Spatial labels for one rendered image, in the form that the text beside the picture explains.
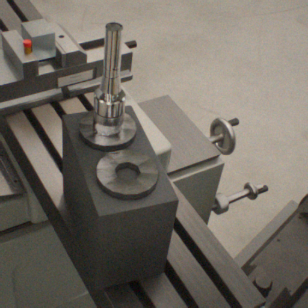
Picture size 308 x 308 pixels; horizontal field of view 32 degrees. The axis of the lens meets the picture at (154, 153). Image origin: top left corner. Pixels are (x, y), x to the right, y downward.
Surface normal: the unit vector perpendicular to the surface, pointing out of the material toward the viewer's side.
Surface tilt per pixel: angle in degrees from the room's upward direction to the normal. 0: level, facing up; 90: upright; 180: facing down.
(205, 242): 0
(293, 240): 0
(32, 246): 90
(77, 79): 90
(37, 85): 90
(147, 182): 0
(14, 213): 90
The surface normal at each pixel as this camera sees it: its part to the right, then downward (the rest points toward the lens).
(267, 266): 0.11, -0.72
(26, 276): 0.50, 0.64
